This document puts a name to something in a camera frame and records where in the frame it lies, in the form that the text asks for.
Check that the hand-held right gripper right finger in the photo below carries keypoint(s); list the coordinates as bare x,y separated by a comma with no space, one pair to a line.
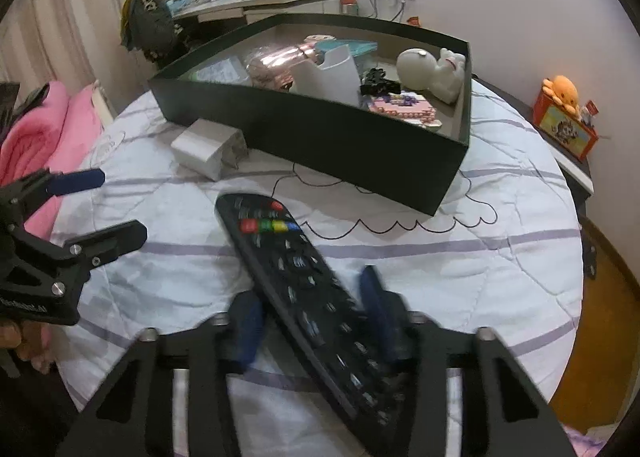
380,302

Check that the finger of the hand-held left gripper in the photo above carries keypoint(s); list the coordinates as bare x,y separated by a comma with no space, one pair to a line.
110,237
75,182

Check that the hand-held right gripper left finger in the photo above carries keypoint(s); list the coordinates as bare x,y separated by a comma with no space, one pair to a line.
247,332

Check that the black remote control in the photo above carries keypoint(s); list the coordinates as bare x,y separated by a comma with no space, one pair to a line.
310,282

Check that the black cardboard box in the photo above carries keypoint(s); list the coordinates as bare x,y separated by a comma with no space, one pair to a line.
325,137

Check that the pastel block model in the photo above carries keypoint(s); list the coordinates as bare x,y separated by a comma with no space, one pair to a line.
400,107

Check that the white astronaut figurine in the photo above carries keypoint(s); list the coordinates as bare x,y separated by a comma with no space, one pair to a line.
420,67

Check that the copper metal cup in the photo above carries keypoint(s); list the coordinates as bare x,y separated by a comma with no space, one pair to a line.
292,59

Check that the pink white block figure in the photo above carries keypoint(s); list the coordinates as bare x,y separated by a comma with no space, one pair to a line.
316,40

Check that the person's left hand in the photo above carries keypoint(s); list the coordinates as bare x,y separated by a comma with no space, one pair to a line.
30,344

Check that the pink blanket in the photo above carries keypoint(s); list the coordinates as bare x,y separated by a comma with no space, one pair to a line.
75,127

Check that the white charger box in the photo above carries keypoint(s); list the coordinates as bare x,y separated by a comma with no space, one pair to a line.
200,147

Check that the beige curtain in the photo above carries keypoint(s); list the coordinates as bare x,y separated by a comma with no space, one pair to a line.
60,12

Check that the grey printed jacket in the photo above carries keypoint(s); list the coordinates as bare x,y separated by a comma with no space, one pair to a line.
147,17

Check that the flat packet with barcode label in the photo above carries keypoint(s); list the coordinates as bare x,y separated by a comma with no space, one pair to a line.
220,71

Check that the white plastic holder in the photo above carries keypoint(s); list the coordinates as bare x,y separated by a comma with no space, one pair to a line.
325,79

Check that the colourful printed box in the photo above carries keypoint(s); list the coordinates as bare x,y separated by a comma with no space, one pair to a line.
565,129

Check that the teal round container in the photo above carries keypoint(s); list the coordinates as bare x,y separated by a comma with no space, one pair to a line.
357,49

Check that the orange octopus plush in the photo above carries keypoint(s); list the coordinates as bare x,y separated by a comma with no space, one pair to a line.
560,87

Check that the orange snack packet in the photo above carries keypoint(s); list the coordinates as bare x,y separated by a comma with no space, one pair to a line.
413,21

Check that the orange-capped bottle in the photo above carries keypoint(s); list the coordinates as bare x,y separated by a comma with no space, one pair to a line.
349,4

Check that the cream bed frame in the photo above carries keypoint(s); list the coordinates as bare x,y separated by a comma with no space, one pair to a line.
105,104

